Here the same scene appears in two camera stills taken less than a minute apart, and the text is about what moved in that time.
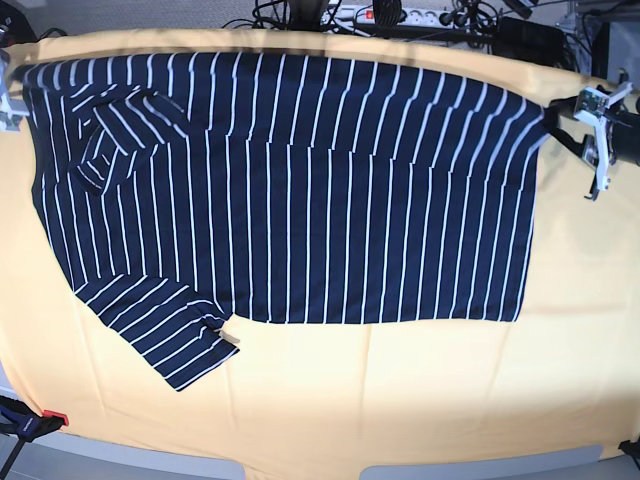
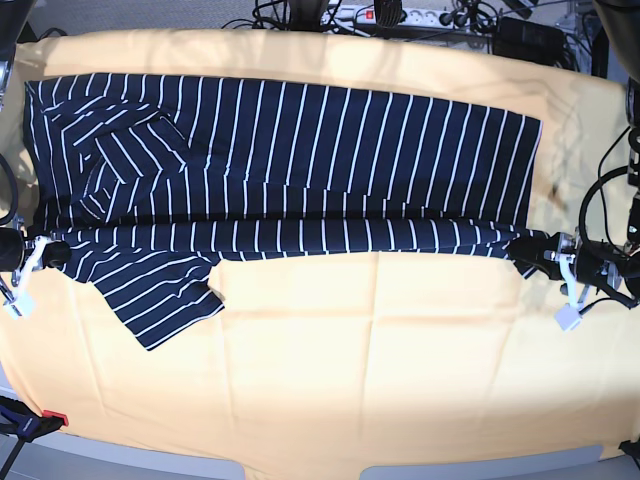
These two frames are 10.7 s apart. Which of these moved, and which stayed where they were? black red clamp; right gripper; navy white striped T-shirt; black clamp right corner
Moved: navy white striped T-shirt; right gripper
Stayed: black red clamp; black clamp right corner
